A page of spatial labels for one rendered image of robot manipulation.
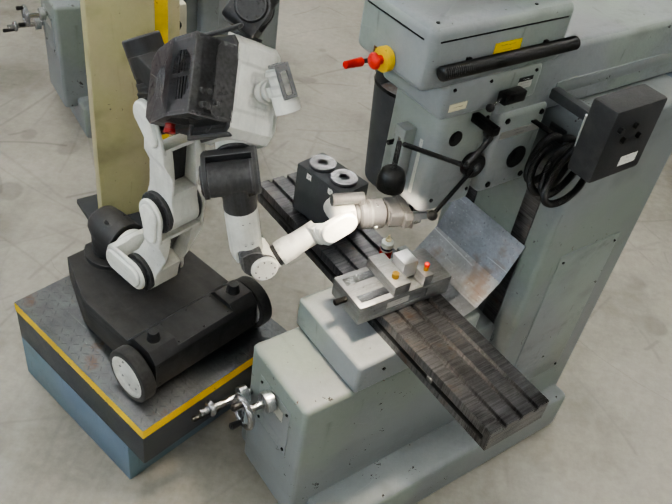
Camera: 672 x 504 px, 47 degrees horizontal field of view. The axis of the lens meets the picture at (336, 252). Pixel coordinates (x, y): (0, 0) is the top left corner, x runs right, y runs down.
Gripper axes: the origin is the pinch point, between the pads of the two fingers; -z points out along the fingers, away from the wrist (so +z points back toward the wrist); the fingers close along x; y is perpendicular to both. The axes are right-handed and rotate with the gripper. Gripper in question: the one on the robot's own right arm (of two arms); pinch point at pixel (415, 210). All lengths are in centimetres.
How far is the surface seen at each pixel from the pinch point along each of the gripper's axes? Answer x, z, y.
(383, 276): -4.5, 7.4, 21.5
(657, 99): -24, -44, -50
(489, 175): -7.6, -15.6, -16.8
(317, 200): 35.0, 16.9, 22.1
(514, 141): -5.7, -21.2, -26.5
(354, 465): -20, 9, 98
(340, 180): 31.8, 11.4, 11.9
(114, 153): 156, 74, 83
